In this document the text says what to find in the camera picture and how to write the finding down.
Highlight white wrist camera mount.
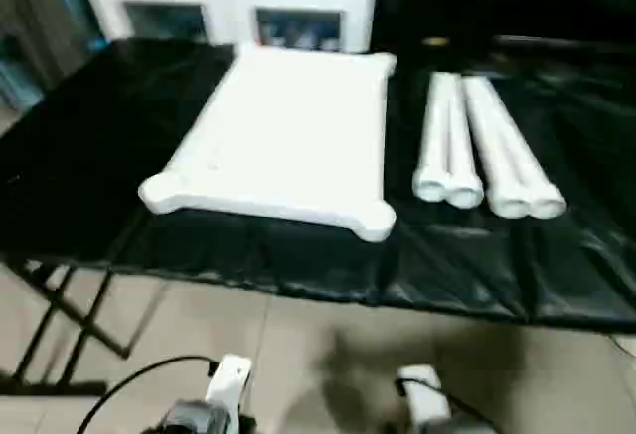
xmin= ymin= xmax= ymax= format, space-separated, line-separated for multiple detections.
xmin=396 ymin=364 xmax=452 ymax=425
xmin=205 ymin=353 xmax=255 ymax=420

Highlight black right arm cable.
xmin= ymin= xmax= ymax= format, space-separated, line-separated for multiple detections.
xmin=395 ymin=377 xmax=493 ymax=428

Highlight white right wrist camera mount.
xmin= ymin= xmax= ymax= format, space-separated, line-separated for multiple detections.
xmin=396 ymin=364 xmax=452 ymax=425

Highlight white plastic table leg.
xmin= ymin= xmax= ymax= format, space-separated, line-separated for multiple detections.
xmin=462 ymin=75 xmax=533 ymax=220
xmin=443 ymin=75 xmax=485 ymax=209
xmin=411 ymin=72 xmax=454 ymax=203
xmin=477 ymin=78 xmax=567 ymax=220

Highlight black plastic mat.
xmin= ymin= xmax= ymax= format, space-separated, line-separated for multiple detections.
xmin=0 ymin=35 xmax=636 ymax=335

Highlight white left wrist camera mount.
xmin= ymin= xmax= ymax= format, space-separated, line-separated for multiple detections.
xmin=205 ymin=353 xmax=255 ymax=420

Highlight black flat panel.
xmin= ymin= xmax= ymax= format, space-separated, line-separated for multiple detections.
xmin=491 ymin=34 xmax=636 ymax=52

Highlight white plastic table top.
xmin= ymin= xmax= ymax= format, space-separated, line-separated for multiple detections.
xmin=137 ymin=41 xmax=398 ymax=244

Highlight black folding table frame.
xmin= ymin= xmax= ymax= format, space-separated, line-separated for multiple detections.
xmin=0 ymin=254 xmax=131 ymax=396

